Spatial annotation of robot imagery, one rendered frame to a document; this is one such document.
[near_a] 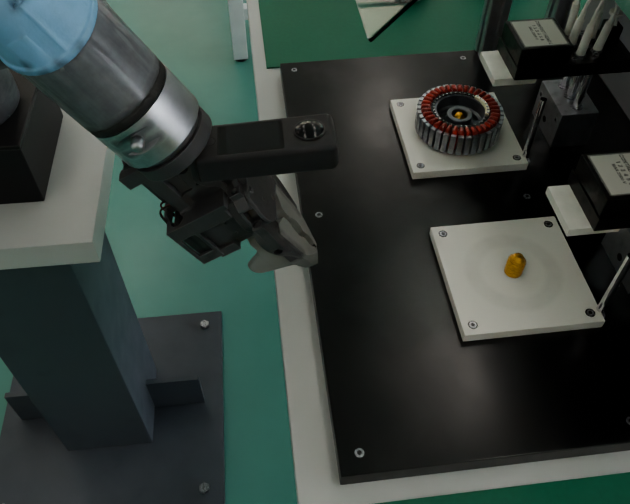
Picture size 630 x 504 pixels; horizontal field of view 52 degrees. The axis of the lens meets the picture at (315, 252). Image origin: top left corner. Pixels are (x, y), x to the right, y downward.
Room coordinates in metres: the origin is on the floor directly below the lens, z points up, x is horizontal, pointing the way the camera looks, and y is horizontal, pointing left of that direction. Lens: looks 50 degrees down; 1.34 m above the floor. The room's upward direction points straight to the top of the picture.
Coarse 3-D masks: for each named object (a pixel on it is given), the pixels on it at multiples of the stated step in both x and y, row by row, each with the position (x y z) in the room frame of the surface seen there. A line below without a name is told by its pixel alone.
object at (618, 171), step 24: (576, 168) 0.47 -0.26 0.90; (600, 168) 0.46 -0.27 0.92; (624, 168) 0.46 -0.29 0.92; (552, 192) 0.46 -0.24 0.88; (576, 192) 0.46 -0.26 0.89; (600, 192) 0.43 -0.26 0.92; (624, 192) 0.42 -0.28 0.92; (576, 216) 0.43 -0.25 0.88; (600, 216) 0.42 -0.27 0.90; (624, 216) 0.42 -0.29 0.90
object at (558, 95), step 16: (560, 80) 0.73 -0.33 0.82; (544, 96) 0.71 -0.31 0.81; (560, 96) 0.70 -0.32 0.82; (544, 112) 0.70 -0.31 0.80; (560, 112) 0.66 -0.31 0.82; (576, 112) 0.66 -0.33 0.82; (592, 112) 0.66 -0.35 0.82; (544, 128) 0.69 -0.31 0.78; (560, 128) 0.66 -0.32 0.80; (576, 128) 0.66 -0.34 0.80; (592, 128) 0.66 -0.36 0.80; (560, 144) 0.66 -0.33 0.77; (576, 144) 0.66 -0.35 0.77
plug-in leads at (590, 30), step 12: (576, 0) 0.72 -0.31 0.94; (588, 0) 0.69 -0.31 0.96; (576, 12) 0.72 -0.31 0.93; (600, 12) 0.71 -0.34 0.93; (612, 12) 0.72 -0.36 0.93; (576, 24) 0.69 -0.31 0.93; (588, 24) 0.68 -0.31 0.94; (612, 24) 0.68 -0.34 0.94; (576, 36) 0.69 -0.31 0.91; (588, 36) 0.67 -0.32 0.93; (600, 36) 0.68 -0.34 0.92; (612, 36) 0.71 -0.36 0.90; (600, 48) 0.68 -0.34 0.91
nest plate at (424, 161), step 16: (400, 112) 0.72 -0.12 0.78; (400, 128) 0.68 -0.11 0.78; (416, 144) 0.65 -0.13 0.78; (496, 144) 0.65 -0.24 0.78; (512, 144) 0.65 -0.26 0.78; (416, 160) 0.62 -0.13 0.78; (432, 160) 0.62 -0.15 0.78; (448, 160) 0.62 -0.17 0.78; (464, 160) 0.62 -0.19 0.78; (480, 160) 0.62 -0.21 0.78; (496, 160) 0.62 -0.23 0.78; (512, 160) 0.62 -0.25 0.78; (416, 176) 0.60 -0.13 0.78; (432, 176) 0.60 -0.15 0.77
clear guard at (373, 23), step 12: (360, 0) 0.60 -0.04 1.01; (372, 0) 0.58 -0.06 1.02; (384, 0) 0.57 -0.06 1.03; (396, 0) 0.55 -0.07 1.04; (408, 0) 0.54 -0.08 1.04; (360, 12) 0.58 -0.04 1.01; (372, 12) 0.57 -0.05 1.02; (384, 12) 0.55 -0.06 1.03; (396, 12) 0.54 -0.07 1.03; (372, 24) 0.55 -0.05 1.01; (384, 24) 0.54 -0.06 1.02; (372, 36) 0.54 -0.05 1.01
